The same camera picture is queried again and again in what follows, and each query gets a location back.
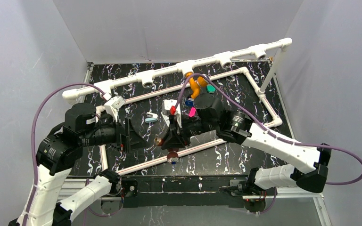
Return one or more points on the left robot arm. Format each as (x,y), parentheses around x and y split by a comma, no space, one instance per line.
(57,154)

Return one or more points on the teal green eraser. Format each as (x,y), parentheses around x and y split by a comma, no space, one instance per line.
(210,89)

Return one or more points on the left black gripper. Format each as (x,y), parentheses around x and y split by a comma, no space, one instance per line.
(127,138)

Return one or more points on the brown plastic faucet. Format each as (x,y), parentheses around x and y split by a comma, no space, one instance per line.
(172,153)

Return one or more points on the orange plastic faucet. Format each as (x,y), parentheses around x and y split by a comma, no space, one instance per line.
(195,84)

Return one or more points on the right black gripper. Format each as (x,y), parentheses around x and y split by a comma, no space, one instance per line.
(176,137)

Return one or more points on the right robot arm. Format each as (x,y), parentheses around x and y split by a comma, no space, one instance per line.
(305,167)

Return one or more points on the black front base bar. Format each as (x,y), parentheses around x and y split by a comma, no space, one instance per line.
(148,191)

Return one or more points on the white PVC pipe frame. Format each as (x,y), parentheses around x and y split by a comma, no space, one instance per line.
(247,76)

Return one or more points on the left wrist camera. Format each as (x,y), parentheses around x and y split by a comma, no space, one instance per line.
(112,105)

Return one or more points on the small white teal clip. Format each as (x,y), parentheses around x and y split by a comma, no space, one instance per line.
(151,117)

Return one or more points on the pink plastic clip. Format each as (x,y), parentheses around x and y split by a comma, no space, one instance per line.
(192,112)

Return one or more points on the blue stapler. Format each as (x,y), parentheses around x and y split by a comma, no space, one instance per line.
(189,102)

